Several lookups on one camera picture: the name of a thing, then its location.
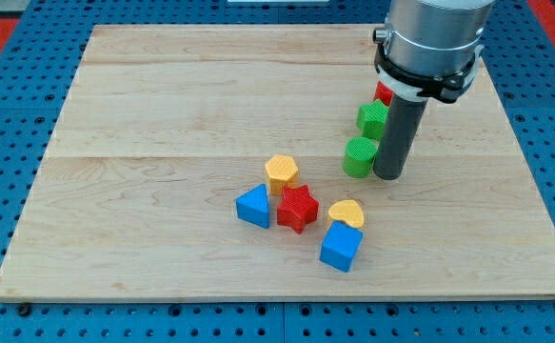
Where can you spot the red block behind arm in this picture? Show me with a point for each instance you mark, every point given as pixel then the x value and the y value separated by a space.
pixel 383 93

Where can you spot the yellow heart block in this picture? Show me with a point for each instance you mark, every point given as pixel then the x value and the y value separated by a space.
pixel 347 211

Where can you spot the wooden board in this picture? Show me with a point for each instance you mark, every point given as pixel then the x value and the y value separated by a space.
pixel 164 126

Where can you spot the green cylinder block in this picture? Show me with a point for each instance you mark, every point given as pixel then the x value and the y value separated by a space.
pixel 359 156

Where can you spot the green star block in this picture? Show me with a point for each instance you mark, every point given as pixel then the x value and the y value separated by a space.
pixel 371 119

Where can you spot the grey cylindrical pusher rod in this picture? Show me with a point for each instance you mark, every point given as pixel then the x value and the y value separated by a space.
pixel 403 120

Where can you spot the yellow hexagon block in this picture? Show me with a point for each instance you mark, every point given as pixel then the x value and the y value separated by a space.
pixel 281 171

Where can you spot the blue triangle block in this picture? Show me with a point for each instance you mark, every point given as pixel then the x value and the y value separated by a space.
pixel 253 206

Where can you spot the red star block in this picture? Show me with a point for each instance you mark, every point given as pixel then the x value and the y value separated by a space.
pixel 297 208

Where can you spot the blue cube block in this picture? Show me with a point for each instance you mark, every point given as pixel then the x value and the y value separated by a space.
pixel 340 246

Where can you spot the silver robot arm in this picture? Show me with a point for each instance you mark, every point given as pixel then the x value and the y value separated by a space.
pixel 430 48

